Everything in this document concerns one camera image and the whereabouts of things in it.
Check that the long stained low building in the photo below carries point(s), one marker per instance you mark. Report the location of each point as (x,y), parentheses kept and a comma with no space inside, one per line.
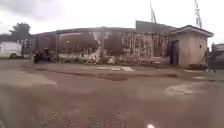
(100,45)

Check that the brown dirt road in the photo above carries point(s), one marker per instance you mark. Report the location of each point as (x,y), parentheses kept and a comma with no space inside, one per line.
(110,103)

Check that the thin tall pole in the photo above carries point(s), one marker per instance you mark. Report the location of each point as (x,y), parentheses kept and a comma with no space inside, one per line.
(153,13)

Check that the dark motorcycle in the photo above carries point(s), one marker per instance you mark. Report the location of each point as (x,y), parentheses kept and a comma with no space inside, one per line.
(42,56)

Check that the small beige building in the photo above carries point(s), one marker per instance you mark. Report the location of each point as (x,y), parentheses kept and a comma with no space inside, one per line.
(191,48)

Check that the dark tree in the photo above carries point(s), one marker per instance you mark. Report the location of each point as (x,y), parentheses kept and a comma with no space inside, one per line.
(20,31)

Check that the lattice pole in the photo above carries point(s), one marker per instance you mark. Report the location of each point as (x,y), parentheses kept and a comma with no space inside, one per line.
(198,13)

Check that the white vehicle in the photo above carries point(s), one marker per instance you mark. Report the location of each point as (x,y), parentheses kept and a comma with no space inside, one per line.
(10,50)

